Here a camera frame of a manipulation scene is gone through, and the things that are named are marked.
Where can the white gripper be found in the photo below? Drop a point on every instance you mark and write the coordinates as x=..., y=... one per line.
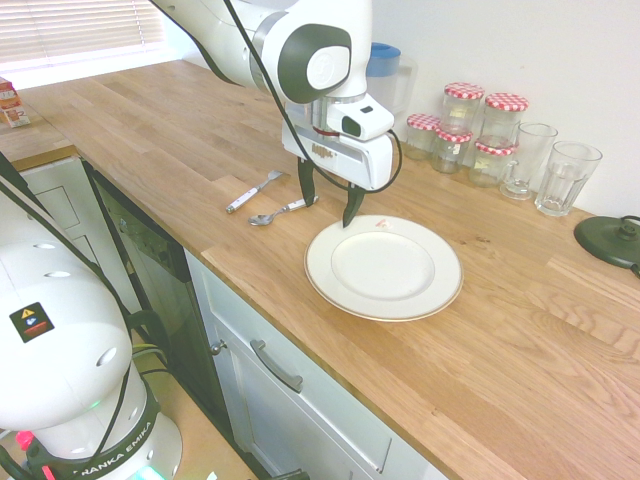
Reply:
x=372, y=162

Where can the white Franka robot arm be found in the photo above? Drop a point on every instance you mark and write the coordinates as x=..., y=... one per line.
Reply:
x=55, y=360

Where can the white plate gold rim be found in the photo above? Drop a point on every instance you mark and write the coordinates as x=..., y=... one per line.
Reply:
x=385, y=270

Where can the small glass jar checked lid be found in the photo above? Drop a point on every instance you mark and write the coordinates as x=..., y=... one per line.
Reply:
x=450, y=152
x=422, y=137
x=492, y=167

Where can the clear pitcher blue lid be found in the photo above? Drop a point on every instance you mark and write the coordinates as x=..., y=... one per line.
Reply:
x=387, y=65

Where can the tall glass jar checked lid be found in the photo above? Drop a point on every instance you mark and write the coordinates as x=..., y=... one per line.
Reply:
x=505, y=117
x=462, y=110

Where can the small metal knob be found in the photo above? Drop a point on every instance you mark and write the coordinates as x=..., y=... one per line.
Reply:
x=218, y=347

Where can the dark dishwasher front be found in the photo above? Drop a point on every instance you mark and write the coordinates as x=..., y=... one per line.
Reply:
x=165, y=300

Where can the clear glass mug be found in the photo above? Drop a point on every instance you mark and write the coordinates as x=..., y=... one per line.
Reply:
x=530, y=160

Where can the white drawer front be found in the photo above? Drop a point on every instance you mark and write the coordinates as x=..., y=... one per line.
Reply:
x=320, y=410

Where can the clear glass tumbler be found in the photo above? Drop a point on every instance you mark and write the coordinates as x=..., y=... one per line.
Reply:
x=565, y=180

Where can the white cabinet door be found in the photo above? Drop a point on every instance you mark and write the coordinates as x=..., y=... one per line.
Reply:
x=75, y=220

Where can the dark kettle base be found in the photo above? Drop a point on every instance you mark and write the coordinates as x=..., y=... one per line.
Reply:
x=607, y=242

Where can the white window blind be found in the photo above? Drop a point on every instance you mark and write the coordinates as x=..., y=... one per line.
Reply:
x=75, y=30

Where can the orange white carton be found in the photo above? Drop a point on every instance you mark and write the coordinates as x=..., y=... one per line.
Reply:
x=12, y=107

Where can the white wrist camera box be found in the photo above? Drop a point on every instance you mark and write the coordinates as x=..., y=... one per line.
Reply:
x=370, y=117

